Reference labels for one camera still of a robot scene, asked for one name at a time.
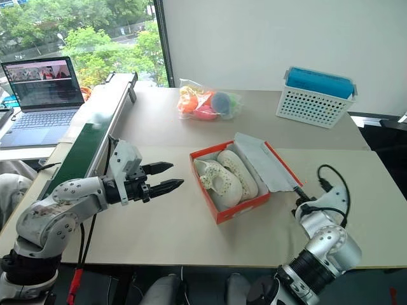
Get clear plastic toy bag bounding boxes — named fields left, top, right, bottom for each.
left=176, top=78, right=244, bottom=122

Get black flat device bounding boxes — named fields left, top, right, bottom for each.
left=0, top=107, right=15, bottom=128

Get white perforated plastic basket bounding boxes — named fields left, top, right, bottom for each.
left=275, top=65, right=357, bottom=130

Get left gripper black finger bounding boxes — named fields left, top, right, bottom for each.
left=148, top=179, right=185, bottom=200
left=141, top=161, right=174, bottom=176

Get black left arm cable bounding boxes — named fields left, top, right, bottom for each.
left=66, top=135, right=116, bottom=305

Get black furniture piece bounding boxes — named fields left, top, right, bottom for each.
left=348, top=111, right=407, bottom=193

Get orange toy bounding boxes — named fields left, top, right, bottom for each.
left=179, top=91, right=212, bottom=112

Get dark window frame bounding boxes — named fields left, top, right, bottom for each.
left=152, top=0, right=176, bottom=88

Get white speckled shoe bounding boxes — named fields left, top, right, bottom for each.
left=193, top=158, right=244, bottom=206

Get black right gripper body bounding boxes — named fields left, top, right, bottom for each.
left=291, top=196, right=319, bottom=219

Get white speckled sneaker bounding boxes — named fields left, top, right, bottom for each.
left=217, top=149, right=259, bottom=203

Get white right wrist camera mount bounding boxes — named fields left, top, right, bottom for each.
left=319, top=186, right=349, bottom=213

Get orange shoe box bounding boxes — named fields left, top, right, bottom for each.
left=189, top=132, right=305, bottom=225

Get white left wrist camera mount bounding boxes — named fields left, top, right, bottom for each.
left=107, top=139, right=143, bottom=207

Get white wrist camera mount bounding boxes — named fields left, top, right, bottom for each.
left=107, top=139, right=143, bottom=207
left=319, top=186, right=349, bottom=213

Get pink toy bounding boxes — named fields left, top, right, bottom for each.
left=193, top=106, right=219, bottom=121

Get grey clothed seated person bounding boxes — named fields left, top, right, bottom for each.
left=0, top=160, right=38, bottom=230

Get green conveyor belt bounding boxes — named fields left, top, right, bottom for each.
left=38, top=71, right=139, bottom=204

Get grey rounded shape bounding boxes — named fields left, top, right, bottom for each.
left=226, top=272, right=256, bottom=305
left=139, top=273, right=181, bottom=305

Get blue box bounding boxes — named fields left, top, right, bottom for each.
left=285, top=66, right=355, bottom=100

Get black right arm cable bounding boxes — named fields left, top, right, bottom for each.
left=317, top=164, right=351, bottom=228

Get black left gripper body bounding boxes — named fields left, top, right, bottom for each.
left=125, top=168, right=152, bottom=204

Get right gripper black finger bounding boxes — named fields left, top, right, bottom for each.
left=294, top=186, right=311, bottom=203

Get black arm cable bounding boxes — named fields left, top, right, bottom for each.
left=317, top=164, right=351, bottom=228
left=66, top=135, right=116, bottom=305

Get blue round toy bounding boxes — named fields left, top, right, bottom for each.
left=211, top=91, right=231, bottom=114

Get open blue-grey laptop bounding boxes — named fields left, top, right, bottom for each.
left=0, top=56, right=85, bottom=149

